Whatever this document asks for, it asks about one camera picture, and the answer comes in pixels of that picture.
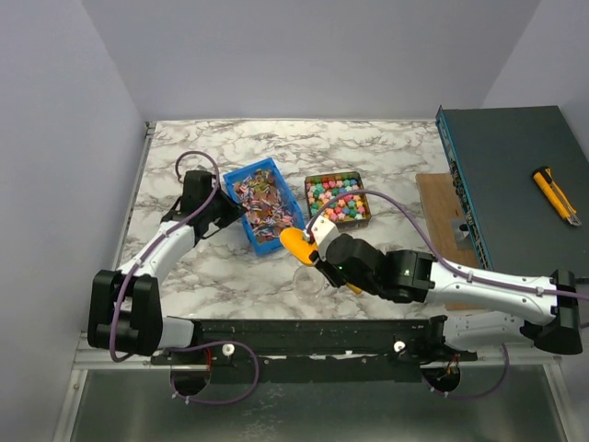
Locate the yellow utility knife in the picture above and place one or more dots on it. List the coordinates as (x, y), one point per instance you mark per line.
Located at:
(543, 178)

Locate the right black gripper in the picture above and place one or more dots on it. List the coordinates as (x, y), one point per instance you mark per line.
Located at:
(323, 265)

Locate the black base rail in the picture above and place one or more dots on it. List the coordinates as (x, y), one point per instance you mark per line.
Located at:
(301, 351)

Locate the dark green box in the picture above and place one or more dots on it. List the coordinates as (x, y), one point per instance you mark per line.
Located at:
(492, 155)

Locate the yellow plastic scoop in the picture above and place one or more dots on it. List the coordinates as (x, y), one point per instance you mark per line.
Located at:
(293, 240)

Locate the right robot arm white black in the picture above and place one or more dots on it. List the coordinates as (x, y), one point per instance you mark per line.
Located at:
(541, 310)

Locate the clear plastic round container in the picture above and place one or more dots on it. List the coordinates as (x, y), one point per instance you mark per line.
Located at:
(309, 283)

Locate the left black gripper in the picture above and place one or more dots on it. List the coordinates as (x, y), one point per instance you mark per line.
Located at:
(234, 210)

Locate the metal tin of star candies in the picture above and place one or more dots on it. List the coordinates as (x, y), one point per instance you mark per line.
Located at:
(330, 195)

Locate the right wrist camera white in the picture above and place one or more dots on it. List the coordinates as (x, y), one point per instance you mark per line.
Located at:
(323, 230)

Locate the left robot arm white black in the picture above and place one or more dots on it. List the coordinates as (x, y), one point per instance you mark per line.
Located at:
(125, 316)

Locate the wooden board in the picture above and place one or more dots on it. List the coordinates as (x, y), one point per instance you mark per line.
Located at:
(443, 217)

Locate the blue plastic candy bin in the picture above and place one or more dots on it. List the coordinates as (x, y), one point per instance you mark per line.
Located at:
(270, 205)

